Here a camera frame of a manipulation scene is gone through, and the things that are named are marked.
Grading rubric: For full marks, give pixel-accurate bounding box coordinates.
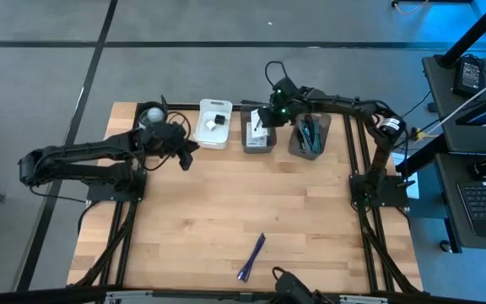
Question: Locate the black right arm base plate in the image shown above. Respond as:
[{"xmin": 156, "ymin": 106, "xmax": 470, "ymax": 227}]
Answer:
[{"xmin": 349, "ymin": 172, "xmax": 409, "ymax": 208}]

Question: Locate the white plastic bin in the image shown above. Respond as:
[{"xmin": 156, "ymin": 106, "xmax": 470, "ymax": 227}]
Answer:
[{"xmin": 192, "ymin": 98, "xmax": 234, "ymax": 151}]

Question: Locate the white thin rod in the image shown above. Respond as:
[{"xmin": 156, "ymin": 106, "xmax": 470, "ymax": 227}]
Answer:
[{"xmin": 424, "ymin": 67, "xmax": 486, "ymax": 136}]

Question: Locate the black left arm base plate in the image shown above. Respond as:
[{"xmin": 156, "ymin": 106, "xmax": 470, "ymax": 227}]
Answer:
[{"xmin": 86, "ymin": 168, "xmax": 147, "ymax": 203}]

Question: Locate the braided cable with teal accents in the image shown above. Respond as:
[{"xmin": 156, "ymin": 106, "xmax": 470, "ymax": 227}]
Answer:
[
  {"xmin": 310, "ymin": 117, "xmax": 322, "ymax": 154},
  {"xmin": 300, "ymin": 120, "xmax": 314, "ymax": 153}
]

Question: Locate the black device with cable loop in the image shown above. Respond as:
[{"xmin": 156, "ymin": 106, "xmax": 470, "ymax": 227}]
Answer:
[{"xmin": 273, "ymin": 266, "xmax": 327, "ymax": 304}]

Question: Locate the black crossbar with silver brackets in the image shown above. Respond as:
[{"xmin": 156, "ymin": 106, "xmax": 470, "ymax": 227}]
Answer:
[{"xmin": 0, "ymin": 285, "xmax": 486, "ymax": 304}]

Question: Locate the black floor cable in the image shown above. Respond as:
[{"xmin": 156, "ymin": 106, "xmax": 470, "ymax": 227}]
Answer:
[{"xmin": 398, "ymin": 90, "xmax": 434, "ymax": 136}]

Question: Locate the purple cable bundle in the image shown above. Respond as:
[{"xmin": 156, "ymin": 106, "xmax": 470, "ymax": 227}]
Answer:
[{"xmin": 236, "ymin": 231, "xmax": 267, "ymax": 283}]

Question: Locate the white box with adapter print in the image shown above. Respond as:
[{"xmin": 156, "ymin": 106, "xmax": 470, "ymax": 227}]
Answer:
[{"xmin": 250, "ymin": 108, "xmax": 270, "ymax": 139}]

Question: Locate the orange floor cable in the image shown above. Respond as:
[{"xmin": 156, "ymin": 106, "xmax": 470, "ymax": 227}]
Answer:
[{"xmin": 390, "ymin": 0, "xmax": 432, "ymax": 16}]

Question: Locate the dark grey plastic bin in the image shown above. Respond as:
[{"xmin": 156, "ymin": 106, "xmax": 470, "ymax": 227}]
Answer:
[
  {"xmin": 288, "ymin": 110, "xmax": 332, "ymax": 160},
  {"xmin": 239, "ymin": 104, "xmax": 278, "ymax": 155}
]

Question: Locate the black power adapter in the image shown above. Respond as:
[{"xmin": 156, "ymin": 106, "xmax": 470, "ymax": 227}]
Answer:
[{"xmin": 453, "ymin": 57, "xmax": 485, "ymax": 97}]

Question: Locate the black diagonal pole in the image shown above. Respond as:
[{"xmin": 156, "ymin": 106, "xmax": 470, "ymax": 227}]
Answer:
[{"xmin": 439, "ymin": 0, "xmax": 486, "ymax": 68}]

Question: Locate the black side desk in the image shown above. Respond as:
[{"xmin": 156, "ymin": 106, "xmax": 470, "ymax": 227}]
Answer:
[{"xmin": 422, "ymin": 54, "xmax": 486, "ymax": 254}]

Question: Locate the black aluminium table frame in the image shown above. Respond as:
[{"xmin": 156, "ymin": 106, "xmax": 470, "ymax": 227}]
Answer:
[{"xmin": 72, "ymin": 100, "xmax": 424, "ymax": 296}]

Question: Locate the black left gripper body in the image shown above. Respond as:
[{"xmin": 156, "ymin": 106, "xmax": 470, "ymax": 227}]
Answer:
[{"xmin": 142, "ymin": 121, "xmax": 190, "ymax": 155}]

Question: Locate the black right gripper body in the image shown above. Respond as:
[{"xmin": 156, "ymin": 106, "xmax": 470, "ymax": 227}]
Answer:
[{"xmin": 269, "ymin": 77, "xmax": 305, "ymax": 117}]

